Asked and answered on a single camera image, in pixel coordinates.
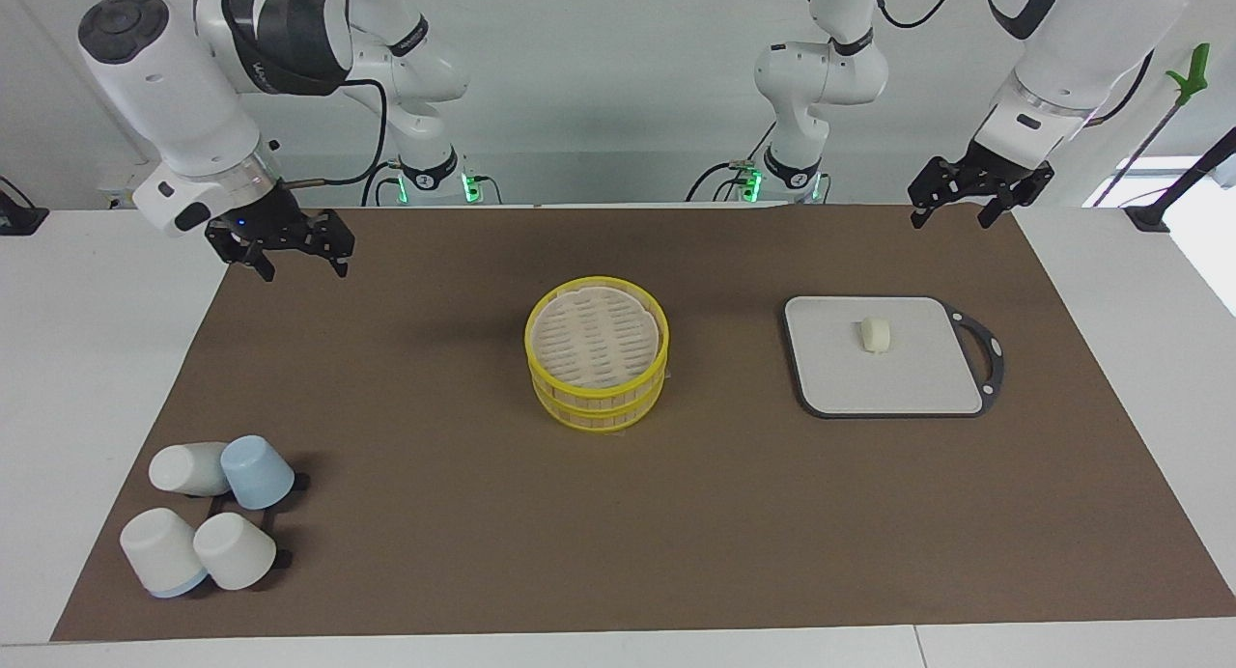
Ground black left base cables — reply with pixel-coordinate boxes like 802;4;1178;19
686;123;831;204

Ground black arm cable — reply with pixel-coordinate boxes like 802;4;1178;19
285;77;389;188
869;0;1156;128

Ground grey cutting board black rim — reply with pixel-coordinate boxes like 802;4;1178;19
782;295;1006;420

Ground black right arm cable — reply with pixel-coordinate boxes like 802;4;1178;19
285;77;389;188

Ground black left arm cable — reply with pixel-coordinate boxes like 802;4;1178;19
869;0;1156;128

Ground black camera stand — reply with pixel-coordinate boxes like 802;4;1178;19
1125;125;1236;234

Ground black right base cables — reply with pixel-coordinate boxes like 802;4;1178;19
361;158;503;207

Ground white cup blue rim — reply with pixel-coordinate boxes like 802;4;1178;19
120;508;210;599

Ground black base cables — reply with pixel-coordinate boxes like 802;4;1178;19
361;158;503;207
686;123;831;204

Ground brown table mat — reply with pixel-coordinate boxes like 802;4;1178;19
50;205;1236;643

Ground yellow bamboo steamer tier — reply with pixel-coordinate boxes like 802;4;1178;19
533;357;668;433
524;276;670;404

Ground black clamp mount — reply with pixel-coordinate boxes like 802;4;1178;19
0;176;50;237

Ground light blue cup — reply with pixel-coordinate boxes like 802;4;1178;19
220;435;295;511

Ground white wall box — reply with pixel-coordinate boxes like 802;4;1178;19
99;161;160;210

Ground green tipped pole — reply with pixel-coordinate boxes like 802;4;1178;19
1091;42;1212;208

